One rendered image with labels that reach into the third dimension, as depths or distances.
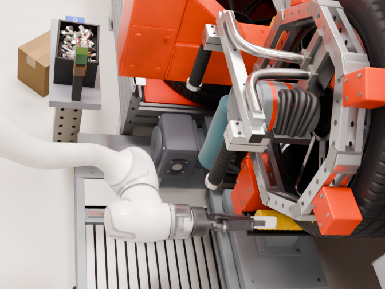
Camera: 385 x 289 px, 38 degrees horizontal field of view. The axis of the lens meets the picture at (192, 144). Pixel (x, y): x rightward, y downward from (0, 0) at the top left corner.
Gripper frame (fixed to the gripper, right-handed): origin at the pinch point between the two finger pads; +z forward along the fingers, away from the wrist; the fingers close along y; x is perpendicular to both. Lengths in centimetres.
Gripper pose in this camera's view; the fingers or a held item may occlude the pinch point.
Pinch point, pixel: (263, 222)
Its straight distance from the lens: 151.6
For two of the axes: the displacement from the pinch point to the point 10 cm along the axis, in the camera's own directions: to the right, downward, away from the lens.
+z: 9.6, 0.5, 2.8
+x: 0.7, -10.0, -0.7
